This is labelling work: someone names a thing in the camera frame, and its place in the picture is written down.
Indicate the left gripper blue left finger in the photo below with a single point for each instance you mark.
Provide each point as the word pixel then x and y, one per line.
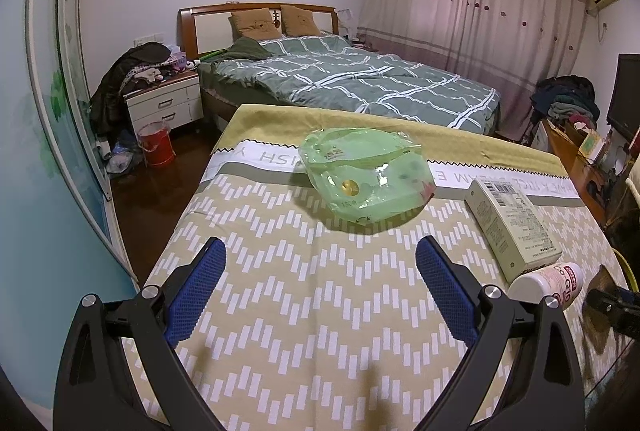
pixel 188 289

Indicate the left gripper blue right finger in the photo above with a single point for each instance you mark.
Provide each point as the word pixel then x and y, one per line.
pixel 450 296

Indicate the pale green cardboard box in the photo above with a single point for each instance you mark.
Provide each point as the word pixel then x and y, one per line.
pixel 512 226

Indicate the white Q10 supplement bottle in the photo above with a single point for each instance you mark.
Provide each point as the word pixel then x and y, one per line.
pixel 562 281

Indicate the green plastic bag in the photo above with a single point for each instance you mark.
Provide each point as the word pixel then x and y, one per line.
pixel 366 175

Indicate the brown plastic tray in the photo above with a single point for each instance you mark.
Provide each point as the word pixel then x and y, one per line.
pixel 603 294

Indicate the yellow rimmed blue trash bin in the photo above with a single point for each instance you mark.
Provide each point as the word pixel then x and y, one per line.
pixel 631 280

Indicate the patterned beige green tablecloth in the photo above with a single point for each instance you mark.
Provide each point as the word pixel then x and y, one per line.
pixel 321 324

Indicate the sliding wardrobe door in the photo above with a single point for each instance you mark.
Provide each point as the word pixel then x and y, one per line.
pixel 59 236

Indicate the red bucket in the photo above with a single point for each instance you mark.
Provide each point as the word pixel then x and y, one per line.
pixel 154 140

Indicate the wooden desk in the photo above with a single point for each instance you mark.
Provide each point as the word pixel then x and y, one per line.
pixel 604 196

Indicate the white bedside cabinet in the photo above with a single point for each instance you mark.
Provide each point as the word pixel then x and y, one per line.
pixel 175 102

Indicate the clothes pile on desk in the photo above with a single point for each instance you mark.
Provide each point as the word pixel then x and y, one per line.
pixel 561 97

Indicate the dark clothes pile on cabinet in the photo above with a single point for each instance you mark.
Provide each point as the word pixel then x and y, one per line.
pixel 141 67

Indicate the black television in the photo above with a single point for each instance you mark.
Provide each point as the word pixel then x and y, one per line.
pixel 623 111

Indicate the green checked duvet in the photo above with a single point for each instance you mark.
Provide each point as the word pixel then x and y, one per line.
pixel 327 72

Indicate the wooden bed with headboard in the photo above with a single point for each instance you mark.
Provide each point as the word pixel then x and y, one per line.
pixel 205 30

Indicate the left brown pillow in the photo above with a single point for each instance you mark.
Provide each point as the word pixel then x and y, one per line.
pixel 256 24

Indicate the brown pillow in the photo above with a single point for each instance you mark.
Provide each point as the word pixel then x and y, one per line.
pixel 298 21
pixel 256 24

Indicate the pink striped curtain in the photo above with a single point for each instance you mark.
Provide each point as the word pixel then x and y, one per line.
pixel 509 45

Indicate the right brown pillow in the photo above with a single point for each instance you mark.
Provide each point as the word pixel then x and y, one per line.
pixel 298 21

